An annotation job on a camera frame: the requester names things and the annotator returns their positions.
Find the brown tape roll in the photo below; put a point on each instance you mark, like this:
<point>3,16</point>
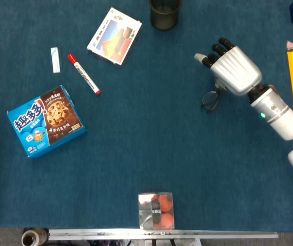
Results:
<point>29,239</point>

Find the clear box with red parts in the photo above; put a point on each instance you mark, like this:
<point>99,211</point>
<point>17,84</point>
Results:
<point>156,211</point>

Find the black mesh pen holder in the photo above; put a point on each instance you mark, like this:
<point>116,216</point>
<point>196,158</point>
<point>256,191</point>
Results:
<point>165,20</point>

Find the small white eraser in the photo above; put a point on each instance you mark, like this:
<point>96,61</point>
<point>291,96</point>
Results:
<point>55,60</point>

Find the white palace picture card box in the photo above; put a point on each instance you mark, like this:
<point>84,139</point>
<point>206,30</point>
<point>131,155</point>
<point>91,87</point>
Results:
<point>115,36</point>

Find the thin-framed eyeglasses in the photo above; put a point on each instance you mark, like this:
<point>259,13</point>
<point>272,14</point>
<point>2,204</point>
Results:
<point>210,101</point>

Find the blue felt table cloth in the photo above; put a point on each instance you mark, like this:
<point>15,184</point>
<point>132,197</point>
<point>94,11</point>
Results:
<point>146,143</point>

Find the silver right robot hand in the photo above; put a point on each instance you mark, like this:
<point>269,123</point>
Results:
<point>237,70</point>

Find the blue chocolate cookie box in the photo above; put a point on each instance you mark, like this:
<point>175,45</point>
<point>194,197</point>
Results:
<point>46,120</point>

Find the long silver metal bar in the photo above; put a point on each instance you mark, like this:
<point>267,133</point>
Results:
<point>213,234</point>

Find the red capped whiteboard marker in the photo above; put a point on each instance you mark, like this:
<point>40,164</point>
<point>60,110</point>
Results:
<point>84,75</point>

